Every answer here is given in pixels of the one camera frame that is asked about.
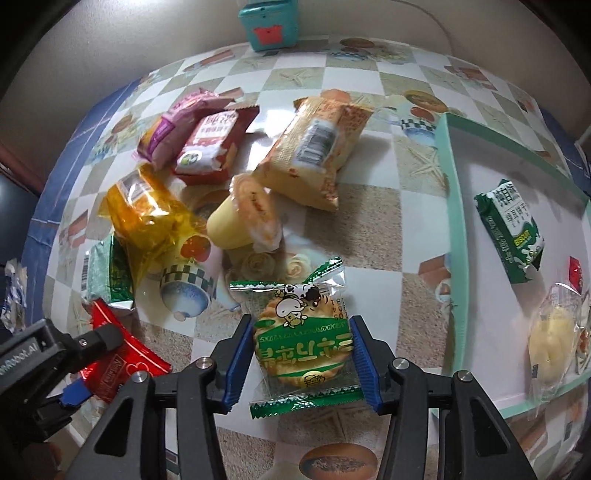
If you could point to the small red snack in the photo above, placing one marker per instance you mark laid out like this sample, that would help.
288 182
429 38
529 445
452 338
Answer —
576 274

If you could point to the red snack packet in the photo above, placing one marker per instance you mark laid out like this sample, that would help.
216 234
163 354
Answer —
134 364

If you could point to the clear bun packet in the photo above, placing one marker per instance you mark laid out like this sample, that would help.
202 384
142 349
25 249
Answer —
551 341

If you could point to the green round cracker packet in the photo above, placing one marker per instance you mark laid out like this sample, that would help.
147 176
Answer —
300 341

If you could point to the yellow transparent snack packet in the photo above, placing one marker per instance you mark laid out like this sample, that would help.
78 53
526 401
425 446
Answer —
143 217

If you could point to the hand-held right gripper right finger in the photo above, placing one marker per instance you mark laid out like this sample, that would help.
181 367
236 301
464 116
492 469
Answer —
367 369

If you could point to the green white biscuit packet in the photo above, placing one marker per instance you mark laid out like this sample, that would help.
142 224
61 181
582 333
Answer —
508 230

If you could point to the dark wooden furniture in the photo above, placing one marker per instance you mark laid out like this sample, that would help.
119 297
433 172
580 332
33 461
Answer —
18 170

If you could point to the teal cardboard box tray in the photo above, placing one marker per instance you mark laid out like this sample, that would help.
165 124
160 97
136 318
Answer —
503 295

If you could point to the round yellow cake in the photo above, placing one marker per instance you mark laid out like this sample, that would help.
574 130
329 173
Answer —
231 221

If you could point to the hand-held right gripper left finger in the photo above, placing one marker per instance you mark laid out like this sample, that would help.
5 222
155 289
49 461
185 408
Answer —
235 369

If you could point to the pink snack packet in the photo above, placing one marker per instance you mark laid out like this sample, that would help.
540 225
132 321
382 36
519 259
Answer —
161 138

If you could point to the pale green snack packet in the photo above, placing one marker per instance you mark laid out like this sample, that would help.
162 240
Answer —
108 277

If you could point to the teal toy box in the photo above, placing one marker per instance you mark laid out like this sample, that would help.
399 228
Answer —
268 23

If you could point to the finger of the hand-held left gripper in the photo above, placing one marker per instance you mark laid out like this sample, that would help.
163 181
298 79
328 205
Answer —
76 394
99 341

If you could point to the white blue crumpled wrapper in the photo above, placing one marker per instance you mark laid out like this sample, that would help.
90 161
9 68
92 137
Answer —
14 295

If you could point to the brown red milk biscuit packet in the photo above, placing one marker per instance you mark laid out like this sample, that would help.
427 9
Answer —
207 143

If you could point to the large orange snack packet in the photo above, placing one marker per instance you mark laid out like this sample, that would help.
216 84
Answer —
314 157

